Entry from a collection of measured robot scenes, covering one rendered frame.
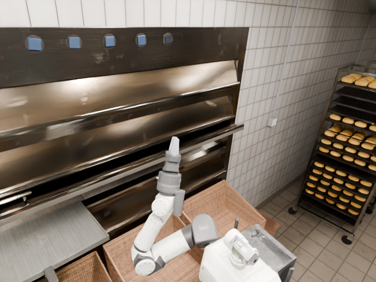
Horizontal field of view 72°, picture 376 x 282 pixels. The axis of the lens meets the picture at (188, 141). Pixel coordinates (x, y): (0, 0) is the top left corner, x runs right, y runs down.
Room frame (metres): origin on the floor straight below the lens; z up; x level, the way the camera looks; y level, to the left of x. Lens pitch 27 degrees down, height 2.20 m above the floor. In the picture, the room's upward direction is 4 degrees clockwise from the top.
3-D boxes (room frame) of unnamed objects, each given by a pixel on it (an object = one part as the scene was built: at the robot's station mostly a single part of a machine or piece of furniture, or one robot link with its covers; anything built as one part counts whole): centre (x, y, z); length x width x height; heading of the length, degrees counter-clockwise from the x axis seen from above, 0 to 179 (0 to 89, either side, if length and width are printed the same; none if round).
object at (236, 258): (0.63, -0.20, 1.47); 0.10 x 0.07 x 0.09; 36
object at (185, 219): (1.56, -0.30, 0.72); 0.56 x 0.49 x 0.28; 132
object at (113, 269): (1.14, 0.13, 0.72); 0.56 x 0.49 x 0.28; 133
